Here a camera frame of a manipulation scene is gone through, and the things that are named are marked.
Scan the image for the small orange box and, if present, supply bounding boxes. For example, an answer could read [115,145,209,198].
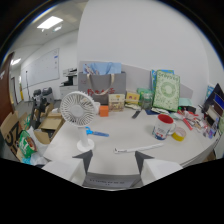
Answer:
[98,104,110,118]

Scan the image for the green tree print bag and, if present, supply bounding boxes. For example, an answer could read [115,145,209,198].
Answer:
[151,69,181,113]

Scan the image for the grey paper gift bag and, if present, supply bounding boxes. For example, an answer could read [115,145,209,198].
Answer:
[77,71,127,106]

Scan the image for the white mug red interior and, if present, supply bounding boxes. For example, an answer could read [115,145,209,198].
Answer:
[152,113,177,141]

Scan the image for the blue handled scissors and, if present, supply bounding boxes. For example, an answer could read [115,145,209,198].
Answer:
[84,126,110,138]

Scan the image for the white wall whiteboard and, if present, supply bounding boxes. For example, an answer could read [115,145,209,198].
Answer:
[20,48,61,90]

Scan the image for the black remote control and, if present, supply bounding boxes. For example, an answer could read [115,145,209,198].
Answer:
[131,109,142,120]

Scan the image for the black desk organizer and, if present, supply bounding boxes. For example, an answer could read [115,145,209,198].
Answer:
[201,83,224,134]

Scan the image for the ceiling light panel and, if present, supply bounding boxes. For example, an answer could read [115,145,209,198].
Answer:
[36,15,64,31]

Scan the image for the red white packets pile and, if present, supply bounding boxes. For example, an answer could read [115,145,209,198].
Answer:
[176,109,208,134]

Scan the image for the cream patterned box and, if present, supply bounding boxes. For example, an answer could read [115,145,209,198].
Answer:
[108,93,126,112]

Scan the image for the green snack bag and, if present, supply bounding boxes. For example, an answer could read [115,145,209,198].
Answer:
[17,129,38,160]

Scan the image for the open cardboard box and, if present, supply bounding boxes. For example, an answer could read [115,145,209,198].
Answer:
[32,112,66,145]

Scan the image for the yellow tape roll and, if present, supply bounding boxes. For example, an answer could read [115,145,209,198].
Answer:
[171,126,187,142]

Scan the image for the clear glass jar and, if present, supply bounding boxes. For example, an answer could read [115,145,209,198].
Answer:
[141,92,153,111]

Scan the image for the brown printed cardboard box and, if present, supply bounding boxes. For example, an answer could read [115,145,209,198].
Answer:
[0,110,29,158]

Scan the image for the white desk fan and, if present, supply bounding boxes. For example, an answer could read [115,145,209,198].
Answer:
[59,91,99,153]

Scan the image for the yellow snack box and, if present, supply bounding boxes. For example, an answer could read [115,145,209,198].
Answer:
[125,91,141,105]

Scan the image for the office printer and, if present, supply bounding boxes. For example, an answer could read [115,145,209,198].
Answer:
[59,67,79,100]

